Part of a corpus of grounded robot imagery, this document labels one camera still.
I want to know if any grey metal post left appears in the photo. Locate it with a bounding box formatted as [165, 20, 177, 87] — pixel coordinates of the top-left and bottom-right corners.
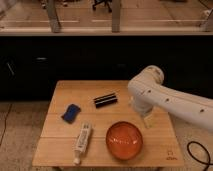
[46, 0, 61, 33]

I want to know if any grey metal post centre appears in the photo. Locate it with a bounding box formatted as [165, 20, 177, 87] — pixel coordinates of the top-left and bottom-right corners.
[112, 0, 121, 33]

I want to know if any white toothpaste tube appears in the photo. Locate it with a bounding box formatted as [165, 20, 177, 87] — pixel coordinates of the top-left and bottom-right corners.
[74, 123, 92, 165]

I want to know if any grey metal post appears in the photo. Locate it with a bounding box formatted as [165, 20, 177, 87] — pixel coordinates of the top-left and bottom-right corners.
[46, 0, 61, 33]
[112, 0, 121, 33]

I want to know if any black office chair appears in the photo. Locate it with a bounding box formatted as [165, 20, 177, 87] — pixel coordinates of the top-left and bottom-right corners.
[91, 0, 113, 14]

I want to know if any blue sponge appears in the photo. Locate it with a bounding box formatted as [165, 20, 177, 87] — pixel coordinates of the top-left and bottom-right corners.
[61, 104, 81, 124]

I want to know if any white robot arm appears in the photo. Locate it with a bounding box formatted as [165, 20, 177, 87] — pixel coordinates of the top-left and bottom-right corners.
[128, 65, 213, 132]

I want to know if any wooden table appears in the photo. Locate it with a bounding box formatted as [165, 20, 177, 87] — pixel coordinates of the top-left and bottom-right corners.
[33, 80, 183, 169]

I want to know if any orange ceramic bowl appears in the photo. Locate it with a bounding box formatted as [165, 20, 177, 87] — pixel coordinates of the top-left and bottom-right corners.
[105, 121, 143, 160]

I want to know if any black striped box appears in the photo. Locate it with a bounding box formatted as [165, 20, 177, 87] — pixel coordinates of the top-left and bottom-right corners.
[93, 93, 118, 108]

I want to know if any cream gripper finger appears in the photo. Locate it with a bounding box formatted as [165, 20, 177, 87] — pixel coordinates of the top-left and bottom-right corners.
[143, 116, 150, 129]

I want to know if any black cable on floor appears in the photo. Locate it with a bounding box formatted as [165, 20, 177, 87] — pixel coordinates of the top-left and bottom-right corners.
[186, 140, 213, 171]

